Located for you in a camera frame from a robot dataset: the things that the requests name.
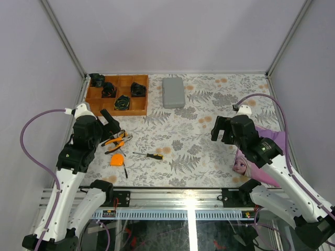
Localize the black electrical tape roll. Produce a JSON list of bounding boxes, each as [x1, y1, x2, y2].
[[113, 130, 127, 138]]

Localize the purple princess print bag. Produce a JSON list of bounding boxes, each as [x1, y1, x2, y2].
[[232, 126, 285, 188]]

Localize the orange black pliers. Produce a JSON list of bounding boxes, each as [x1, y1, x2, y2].
[[102, 135, 133, 154]]

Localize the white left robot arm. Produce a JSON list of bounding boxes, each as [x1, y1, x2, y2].
[[22, 103, 115, 250]]

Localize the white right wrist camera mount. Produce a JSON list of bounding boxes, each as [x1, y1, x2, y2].
[[232, 104, 252, 117]]

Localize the aluminium front rail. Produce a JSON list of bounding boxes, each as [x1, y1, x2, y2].
[[114, 187, 257, 211]]

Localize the black tape roll right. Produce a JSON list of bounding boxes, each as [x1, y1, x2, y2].
[[130, 82, 147, 97]]

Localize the black tape roll top-left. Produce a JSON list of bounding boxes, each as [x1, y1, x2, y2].
[[89, 73, 105, 88]]

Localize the small black yellow screwdriver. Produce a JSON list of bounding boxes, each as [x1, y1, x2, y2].
[[133, 152, 163, 160]]

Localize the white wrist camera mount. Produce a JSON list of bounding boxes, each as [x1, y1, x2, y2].
[[70, 102, 94, 119], [232, 104, 252, 117]]

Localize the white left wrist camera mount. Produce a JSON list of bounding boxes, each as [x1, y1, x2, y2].
[[70, 102, 94, 119]]

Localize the orange wooden compartment tray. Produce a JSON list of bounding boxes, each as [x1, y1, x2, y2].
[[85, 75, 149, 116]]

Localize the black blue tape roll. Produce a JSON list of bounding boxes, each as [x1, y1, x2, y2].
[[114, 95, 130, 111]]

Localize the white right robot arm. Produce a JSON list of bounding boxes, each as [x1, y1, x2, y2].
[[211, 115, 334, 249]]

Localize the grey plastic tool case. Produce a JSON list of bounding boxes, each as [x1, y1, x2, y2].
[[162, 77, 186, 109]]

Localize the orange tape measure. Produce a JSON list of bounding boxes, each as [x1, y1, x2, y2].
[[110, 154, 124, 167]]

